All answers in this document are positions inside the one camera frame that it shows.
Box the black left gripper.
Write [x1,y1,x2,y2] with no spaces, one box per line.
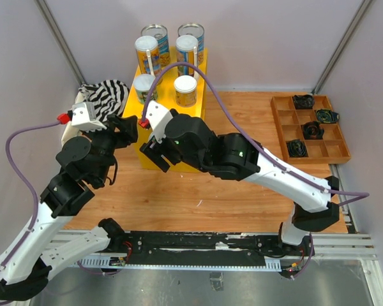
[82,112,139,184]

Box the small yellow white-lid can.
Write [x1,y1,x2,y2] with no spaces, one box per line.
[174,75,197,107]

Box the blue porridge can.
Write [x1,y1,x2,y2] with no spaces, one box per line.
[135,36,161,77]

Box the purple-label can with spoon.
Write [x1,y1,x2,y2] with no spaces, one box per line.
[176,34,199,77]

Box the blue Progresso soup can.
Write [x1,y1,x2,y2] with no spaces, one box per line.
[141,24,170,67]
[177,22,205,64]

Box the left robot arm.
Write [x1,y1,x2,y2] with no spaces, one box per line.
[0,115,138,305]

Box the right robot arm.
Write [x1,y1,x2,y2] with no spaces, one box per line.
[139,112,339,255]

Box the black white striped cloth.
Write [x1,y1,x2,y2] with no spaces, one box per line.
[75,80,130,122]

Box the cream white cloth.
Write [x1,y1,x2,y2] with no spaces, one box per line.
[61,92,84,147]

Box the yellow wooden cabinet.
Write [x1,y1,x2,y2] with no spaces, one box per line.
[123,61,216,173]

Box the dark rolled sock lower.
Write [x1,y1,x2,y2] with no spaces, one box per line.
[287,139,308,158]

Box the black orange rolled sock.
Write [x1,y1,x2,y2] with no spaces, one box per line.
[301,121,324,140]

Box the black rolled sock top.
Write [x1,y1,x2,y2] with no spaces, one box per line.
[292,94,315,110]

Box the green patterned rolled sock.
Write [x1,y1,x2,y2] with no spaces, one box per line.
[315,109,340,124]

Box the wooden divided organizer tray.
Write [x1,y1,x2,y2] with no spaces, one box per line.
[271,94,351,164]

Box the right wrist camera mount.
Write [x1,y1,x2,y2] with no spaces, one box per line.
[137,100,173,145]

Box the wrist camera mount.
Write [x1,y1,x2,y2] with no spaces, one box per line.
[57,102,107,132]
[137,100,173,145]

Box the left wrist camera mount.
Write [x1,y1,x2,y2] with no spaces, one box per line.
[57,102,107,132]

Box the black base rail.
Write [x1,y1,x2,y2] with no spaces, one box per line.
[105,231,314,267]

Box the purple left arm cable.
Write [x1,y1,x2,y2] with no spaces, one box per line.
[0,122,124,306]

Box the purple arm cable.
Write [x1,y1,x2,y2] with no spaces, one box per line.
[0,122,124,306]
[142,62,370,281]

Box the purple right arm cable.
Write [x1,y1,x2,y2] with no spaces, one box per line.
[142,62,370,281]

